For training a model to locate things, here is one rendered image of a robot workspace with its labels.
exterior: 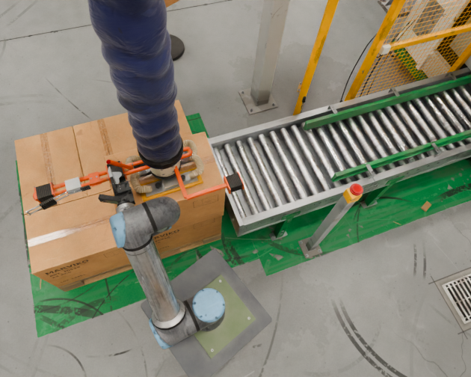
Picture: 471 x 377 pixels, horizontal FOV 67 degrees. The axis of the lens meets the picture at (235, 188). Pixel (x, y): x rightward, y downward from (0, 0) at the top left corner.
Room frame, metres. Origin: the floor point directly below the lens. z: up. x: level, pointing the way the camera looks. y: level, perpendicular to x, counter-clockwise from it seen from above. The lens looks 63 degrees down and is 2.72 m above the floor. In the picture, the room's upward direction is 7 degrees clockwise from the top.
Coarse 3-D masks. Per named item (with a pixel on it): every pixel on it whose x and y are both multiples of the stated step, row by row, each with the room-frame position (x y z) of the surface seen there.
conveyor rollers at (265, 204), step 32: (448, 96) 2.18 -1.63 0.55; (320, 128) 1.70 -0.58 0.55; (352, 128) 1.75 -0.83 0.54; (416, 128) 1.81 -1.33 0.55; (448, 128) 1.86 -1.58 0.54; (256, 160) 1.35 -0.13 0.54; (288, 160) 1.38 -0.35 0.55; (320, 160) 1.43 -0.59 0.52; (352, 160) 1.45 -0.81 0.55; (256, 192) 1.10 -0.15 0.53; (288, 192) 1.12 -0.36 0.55
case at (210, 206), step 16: (208, 144) 1.16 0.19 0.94; (112, 160) 0.98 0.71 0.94; (208, 160) 1.06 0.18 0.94; (128, 176) 0.89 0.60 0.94; (208, 176) 0.96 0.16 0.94; (112, 192) 0.78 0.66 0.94; (176, 192) 0.83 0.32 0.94; (192, 192) 0.84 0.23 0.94; (224, 192) 0.89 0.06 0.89; (192, 208) 0.81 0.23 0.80; (208, 208) 0.85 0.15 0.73; (176, 224) 0.76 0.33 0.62
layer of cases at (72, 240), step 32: (64, 128) 1.41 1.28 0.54; (96, 128) 1.44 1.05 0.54; (128, 128) 1.48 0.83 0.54; (32, 160) 1.12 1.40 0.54; (64, 160) 1.15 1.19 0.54; (96, 160) 1.18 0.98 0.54; (32, 192) 0.88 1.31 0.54; (96, 192) 0.94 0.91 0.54; (32, 224) 0.67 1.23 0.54; (64, 224) 0.69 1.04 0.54; (96, 224) 0.72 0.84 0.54; (192, 224) 0.82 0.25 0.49; (32, 256) 0.47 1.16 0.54; (64, 256) 0.50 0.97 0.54; (96, 256) 0.54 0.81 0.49
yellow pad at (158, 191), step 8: (184, 176) 0.91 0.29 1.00; (200, 176) 0.94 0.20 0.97; (144, 184) 0.84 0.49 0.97; (152, 184) 0.85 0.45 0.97; (160, 184) 0.85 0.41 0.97; (184, 184) 0.87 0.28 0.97; (192, 184) 0.88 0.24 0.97; (152, 192) 0.80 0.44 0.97; (160, 192) 0.81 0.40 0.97; (168, 192) 0.81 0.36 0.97; (144, 200) 0.75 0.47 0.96
